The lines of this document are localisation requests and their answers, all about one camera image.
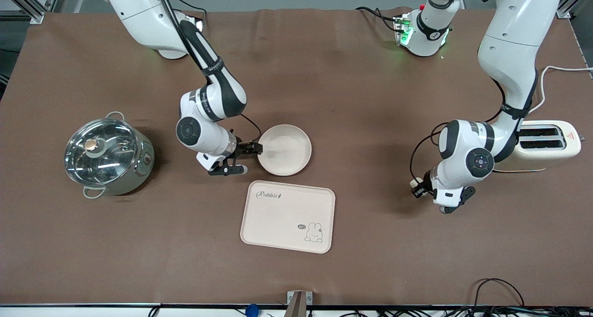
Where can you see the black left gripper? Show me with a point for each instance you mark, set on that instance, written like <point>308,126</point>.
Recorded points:
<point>426,185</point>

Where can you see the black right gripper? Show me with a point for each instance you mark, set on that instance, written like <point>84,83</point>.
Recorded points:
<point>243,148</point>

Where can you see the small cream bun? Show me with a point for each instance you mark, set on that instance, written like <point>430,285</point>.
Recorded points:
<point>413,182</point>

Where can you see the round cream plate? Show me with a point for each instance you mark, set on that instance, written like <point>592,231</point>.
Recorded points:
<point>284,150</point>

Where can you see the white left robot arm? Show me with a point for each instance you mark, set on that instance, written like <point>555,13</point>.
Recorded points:
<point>509,53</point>

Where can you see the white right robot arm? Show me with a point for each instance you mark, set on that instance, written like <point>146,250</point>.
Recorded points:
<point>148,15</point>

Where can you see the cream rabbit print tray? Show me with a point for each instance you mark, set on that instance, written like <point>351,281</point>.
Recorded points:
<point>287,217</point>

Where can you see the steel electric cooking pot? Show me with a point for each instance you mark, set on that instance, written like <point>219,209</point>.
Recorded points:
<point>134,173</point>

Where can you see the cream two-slot toaster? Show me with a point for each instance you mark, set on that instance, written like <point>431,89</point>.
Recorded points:
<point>549,157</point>

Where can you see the glass pot lid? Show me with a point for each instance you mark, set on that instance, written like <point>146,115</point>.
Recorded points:
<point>99,152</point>

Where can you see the blue round knob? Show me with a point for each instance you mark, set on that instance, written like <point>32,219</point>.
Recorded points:
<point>251,311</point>

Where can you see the metal table edge bracket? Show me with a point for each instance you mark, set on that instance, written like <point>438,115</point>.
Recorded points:
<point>299,303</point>

